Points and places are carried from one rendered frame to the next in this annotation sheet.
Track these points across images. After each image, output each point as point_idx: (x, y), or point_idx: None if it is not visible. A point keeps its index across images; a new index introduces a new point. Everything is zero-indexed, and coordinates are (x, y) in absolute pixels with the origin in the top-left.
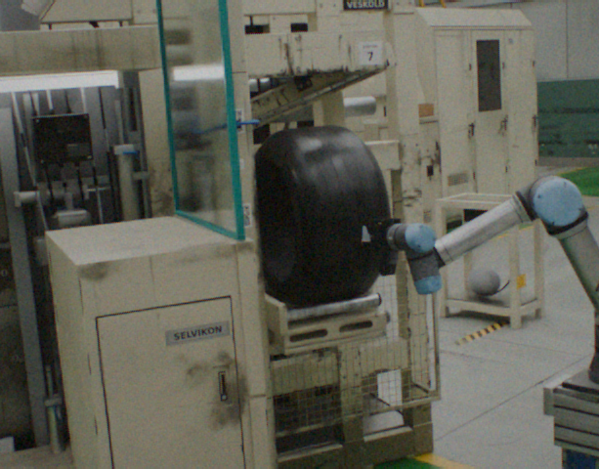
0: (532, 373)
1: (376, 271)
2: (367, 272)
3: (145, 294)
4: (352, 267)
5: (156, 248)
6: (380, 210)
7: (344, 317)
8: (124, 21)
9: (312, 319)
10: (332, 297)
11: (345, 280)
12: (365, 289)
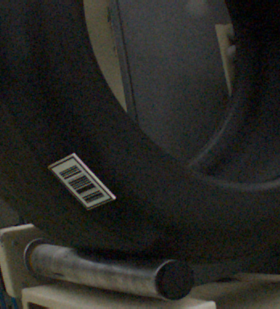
0: None
1: (50, 186)
2: (31, 184)
3: None
4: None
5: None
6: None
7: (112, 302)
8: None
9: (96, 290)
10: (81, 244)
11: (22, 199)
12: (115, 242)
